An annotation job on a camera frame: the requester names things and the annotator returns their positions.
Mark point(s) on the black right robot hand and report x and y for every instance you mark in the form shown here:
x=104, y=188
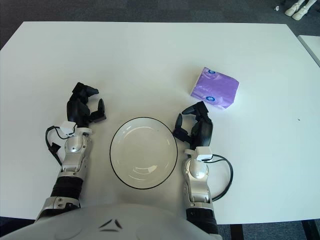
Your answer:
x=203, y=130

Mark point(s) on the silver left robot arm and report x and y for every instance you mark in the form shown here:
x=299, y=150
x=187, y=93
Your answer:
x=72, y=150

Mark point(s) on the grey robot torso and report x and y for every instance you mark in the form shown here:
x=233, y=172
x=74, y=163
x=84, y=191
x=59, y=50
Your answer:
x=112, y=225

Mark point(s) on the dark table leg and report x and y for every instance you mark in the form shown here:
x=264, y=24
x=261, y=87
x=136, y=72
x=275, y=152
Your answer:
x=238, y=232

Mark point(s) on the white side table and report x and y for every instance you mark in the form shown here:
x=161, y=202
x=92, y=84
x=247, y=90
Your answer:
x=312, y=45

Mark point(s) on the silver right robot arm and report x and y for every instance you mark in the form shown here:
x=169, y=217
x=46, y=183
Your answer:
x=197, y=172

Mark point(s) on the small white floor object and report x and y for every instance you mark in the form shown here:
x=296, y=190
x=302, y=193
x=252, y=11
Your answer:
x=276, y=8

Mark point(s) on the purple tissue paper pack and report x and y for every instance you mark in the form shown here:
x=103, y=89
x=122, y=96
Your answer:
x=215, y=85

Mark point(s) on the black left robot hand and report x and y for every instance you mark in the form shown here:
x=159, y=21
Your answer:
x=76, y=110

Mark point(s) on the white plate with black rim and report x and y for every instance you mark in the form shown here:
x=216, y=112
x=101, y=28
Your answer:
x=142, y=150

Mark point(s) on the white robot foot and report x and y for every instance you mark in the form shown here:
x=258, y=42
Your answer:
x=302, y=13
x=293, y=8

